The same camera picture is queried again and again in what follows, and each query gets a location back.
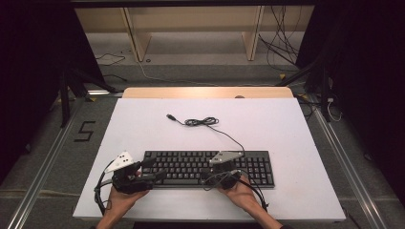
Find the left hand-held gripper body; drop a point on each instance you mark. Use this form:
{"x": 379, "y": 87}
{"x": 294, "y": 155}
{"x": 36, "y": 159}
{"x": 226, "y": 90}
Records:
{"x": 127, "y": 184}

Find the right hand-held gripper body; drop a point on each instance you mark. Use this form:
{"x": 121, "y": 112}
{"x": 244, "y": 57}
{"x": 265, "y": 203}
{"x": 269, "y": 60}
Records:
{"x": 226, "y": 175}

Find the black keyboard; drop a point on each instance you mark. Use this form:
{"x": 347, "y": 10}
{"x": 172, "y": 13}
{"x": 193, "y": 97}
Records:
{"x": 187, "y": 168}

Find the person's left hand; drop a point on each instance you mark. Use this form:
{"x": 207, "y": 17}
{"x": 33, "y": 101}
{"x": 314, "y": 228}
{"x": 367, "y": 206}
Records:
{"x": 124, "y": 202}

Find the person's right hand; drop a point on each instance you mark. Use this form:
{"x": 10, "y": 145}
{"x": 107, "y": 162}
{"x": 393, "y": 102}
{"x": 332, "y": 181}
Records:
{"x": 242, "y": 195}

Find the white board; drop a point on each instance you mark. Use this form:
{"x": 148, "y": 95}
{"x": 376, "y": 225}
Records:
{"x": 261, "y": 127}

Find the dark round table grommet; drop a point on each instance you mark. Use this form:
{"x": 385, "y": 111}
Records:
{"x": 239, "y": 96}

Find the yellow tape piece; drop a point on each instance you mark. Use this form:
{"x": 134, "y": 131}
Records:
{"x": 282, "y": 76}
{"x": 91, "y": 99}

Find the black metal stand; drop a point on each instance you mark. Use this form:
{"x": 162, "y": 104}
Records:
{"x": 65, "y": 101}
{"x": 324, "y": 92}

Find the wooden shelf unit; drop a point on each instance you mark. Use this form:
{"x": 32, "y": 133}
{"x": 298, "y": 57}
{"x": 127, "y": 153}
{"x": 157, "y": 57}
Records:
{"x": 194, "y": 19}

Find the dark curtain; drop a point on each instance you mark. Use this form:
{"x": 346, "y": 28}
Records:
{"x": 28, "y": 63}
{"x": 369, "y": 79}

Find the short metal rail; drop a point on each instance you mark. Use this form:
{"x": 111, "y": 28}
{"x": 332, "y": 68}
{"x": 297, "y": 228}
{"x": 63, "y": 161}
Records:
{"x": 102, "y": 92}

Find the long metal floor rail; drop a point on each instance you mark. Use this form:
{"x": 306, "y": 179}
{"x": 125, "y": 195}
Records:
{"x": 350, "y": 171}
{"x": 41, "y": 178}

